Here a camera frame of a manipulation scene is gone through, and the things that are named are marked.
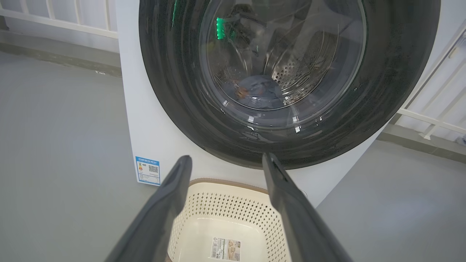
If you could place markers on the white metal railing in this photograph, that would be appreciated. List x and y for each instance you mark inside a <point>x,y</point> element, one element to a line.
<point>54,20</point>
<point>429,118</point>

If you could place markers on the dark round washing machine door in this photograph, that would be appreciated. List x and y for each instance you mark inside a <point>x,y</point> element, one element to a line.
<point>174,80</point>

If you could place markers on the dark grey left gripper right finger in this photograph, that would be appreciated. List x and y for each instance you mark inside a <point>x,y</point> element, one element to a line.
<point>305,225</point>

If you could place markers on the blue printed garment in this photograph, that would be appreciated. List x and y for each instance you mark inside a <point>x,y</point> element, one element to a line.
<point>262,92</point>

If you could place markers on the cream perforated laundry basket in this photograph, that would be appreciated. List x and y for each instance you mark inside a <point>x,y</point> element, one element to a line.
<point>225,207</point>

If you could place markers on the white washing machine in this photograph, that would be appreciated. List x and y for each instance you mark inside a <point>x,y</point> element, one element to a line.
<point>145,120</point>

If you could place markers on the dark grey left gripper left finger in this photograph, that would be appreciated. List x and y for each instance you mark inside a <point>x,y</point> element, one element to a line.
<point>153,218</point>

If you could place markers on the blue energy label sticker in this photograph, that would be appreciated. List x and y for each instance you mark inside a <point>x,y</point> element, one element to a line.
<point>147,171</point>

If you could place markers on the steel perforated drum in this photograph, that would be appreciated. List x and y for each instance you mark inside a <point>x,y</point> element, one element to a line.
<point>305,62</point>

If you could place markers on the barcode label sticker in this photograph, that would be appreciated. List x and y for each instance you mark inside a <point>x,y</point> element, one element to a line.
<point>225,249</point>

